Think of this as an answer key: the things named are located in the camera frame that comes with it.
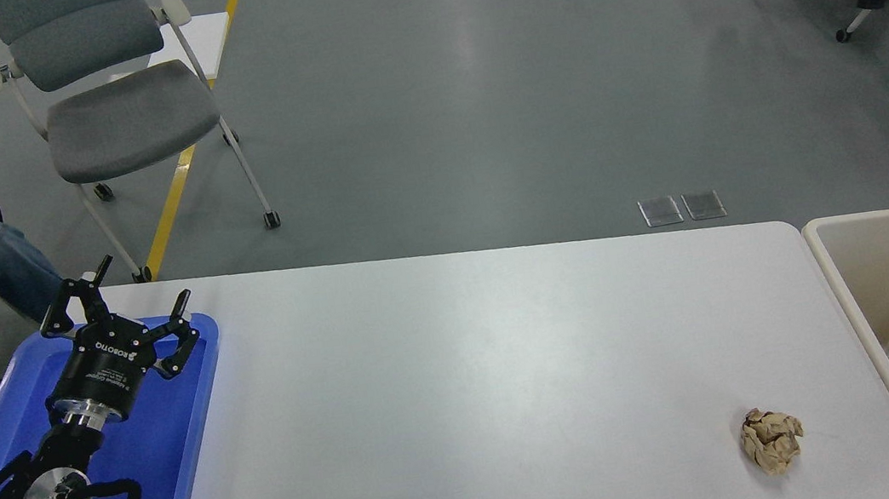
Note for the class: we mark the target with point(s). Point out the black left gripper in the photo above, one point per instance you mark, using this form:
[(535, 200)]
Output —
[(101, 367)]

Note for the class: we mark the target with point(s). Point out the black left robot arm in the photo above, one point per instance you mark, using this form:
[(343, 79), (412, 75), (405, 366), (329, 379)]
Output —
[(59, 468)]

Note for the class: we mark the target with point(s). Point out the blue plastic tray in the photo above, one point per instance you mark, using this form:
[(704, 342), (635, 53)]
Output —
[(158, 446)]

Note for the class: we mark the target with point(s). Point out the grey office chair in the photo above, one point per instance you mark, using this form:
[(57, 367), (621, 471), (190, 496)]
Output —
[(119, 127)]

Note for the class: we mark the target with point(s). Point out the white board behind chair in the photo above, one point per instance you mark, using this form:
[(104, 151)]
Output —
[(206, 35)]

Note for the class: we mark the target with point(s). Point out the left floor outlet plate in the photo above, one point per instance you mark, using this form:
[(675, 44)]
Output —
[(662, 211)]

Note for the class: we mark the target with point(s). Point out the floor outlet plate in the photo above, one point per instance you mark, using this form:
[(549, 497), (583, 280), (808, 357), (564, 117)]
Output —
[(662, 211), (704, 205)]

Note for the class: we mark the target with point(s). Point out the right floor outlet plate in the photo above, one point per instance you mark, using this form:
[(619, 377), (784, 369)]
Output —
[(704, 205)]

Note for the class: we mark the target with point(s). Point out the crumpled brown paper ball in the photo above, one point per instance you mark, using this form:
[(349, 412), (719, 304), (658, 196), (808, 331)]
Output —
[(771, 440)]

